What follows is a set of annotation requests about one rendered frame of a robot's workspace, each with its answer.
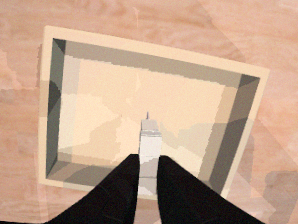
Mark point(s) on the beige shallow tray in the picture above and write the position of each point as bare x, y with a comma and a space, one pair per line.
95, 89

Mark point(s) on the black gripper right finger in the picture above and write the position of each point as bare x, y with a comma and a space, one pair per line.
183, 199

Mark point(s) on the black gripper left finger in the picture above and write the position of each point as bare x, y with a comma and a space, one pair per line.
113, 201

